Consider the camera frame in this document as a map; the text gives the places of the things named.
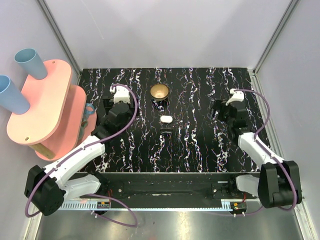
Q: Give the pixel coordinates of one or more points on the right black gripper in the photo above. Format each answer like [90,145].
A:
[220,105]

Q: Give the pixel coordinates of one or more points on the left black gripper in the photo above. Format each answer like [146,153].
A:
[108,103]

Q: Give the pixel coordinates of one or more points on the white earbud charging case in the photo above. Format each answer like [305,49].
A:
[167,119]

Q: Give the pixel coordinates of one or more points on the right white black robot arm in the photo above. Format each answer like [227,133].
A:
[278,184]

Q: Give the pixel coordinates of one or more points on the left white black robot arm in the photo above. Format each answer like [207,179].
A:
[47,188]

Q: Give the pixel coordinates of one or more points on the gold metal bowl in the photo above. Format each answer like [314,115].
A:
[159,92]

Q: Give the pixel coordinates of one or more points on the pink two-tier wooden shelf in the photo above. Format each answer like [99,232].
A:
[52,124]

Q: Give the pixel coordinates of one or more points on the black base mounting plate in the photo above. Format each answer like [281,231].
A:
[169,190]

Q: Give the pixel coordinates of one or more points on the rear light blue cup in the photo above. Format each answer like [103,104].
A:
[31,62]

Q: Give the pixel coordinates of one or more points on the light blue cup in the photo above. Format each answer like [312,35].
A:
[31,62]
[11,97]

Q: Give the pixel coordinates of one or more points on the front light blue cup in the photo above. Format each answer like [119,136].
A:
[11,97]

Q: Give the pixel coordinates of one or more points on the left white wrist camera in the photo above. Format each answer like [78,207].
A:
[120,94]

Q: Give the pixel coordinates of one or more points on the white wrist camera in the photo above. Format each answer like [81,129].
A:
[236,96]
[120,94]

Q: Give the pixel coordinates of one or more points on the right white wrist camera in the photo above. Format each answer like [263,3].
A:
[236,96]

